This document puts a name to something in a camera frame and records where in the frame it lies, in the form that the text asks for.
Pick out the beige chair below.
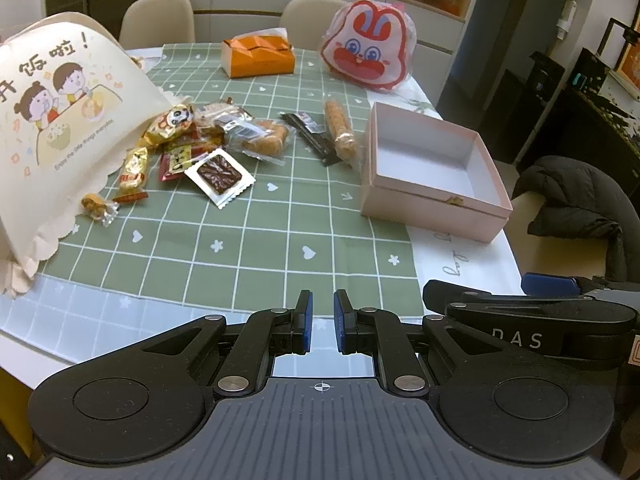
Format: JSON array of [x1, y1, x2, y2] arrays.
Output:
[[119, 0, 195, 50], [279, 0, 346, 51]]

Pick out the small wrapped candy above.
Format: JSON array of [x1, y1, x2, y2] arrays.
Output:
[[80, 193, 119, 226]]

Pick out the beige chair left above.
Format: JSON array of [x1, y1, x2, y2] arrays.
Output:
[[119, 0, 195, 50]]

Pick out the chocolate square snack packet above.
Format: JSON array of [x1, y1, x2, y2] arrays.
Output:
[[186, 148, 256, 209]]

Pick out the cream cartoon tote bag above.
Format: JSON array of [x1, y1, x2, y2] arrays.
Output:
[[1, 12, 180, 296]]

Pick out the green checkered tablecloth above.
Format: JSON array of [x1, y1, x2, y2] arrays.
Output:
[[0, 41, 524, 363]]

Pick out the black fish tank stand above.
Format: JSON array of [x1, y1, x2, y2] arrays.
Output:
[[518, 18, 639, 171]]

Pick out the beige chair right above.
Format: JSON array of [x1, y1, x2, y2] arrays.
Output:
[[279, 0, 346, 51]]

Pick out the dark red snack packet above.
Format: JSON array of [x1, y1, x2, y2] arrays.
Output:
[[158, 136, 222, 182]]

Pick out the beige armchair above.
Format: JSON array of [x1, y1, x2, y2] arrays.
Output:
[[506, 193, 608, 278]]

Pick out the panda yellow snack packet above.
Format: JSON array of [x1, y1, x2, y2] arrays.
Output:
[[141, 104, 194, 148]]

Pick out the black jacket on chair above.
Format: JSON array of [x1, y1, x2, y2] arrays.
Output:
[[512, 155, 639, 283]]

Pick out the round bread clear packet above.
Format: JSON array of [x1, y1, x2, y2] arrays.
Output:
[[234, 119, 293, 165]]

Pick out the orange tissue box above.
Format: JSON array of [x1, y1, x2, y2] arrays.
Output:
[[220, 27, 295, 79]]

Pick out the red rabbit plush bag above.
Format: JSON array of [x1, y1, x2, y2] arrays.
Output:
[[318, 0, 416, 92]]

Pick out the pink open gift box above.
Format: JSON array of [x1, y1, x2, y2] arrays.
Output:
[[360, 102, 512, 243]]

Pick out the black snack stick packet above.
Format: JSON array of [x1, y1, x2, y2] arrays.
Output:
[[280, 112, 342, 167]]

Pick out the gold red candy packet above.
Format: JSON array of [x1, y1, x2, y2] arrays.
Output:
[[114, 148, 149, 204]]

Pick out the long biscuit roll packet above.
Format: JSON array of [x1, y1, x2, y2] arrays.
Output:
[[324, 100, 358, 162]]

